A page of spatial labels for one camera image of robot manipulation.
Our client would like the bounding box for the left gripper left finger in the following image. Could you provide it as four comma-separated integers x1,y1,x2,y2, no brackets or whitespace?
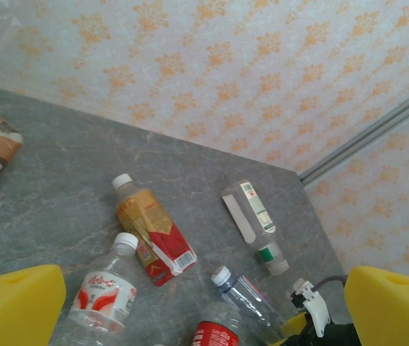
0,264,67,346

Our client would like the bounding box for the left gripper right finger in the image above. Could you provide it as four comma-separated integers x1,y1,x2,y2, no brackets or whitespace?
343,265,409,346

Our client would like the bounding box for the blue tinted clear bottle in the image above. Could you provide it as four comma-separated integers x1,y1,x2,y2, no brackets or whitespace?
210,265,290,346

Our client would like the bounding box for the clear bottle white green label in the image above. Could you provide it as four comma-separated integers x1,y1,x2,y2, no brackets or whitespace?
220,179,291,278

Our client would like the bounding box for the yellow red tea bottle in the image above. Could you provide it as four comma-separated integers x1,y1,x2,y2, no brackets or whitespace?
112,173,198,288

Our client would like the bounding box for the clear bottle red white label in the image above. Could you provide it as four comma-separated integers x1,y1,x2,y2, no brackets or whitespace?
56,231,138,346

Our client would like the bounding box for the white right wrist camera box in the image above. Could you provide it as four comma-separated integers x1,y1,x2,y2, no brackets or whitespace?
286,277,332,339

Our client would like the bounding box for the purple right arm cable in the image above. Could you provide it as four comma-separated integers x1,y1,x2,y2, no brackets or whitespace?
312,274,349,291

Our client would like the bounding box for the aluminium frame post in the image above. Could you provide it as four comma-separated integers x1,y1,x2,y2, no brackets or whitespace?
299,81,409,187

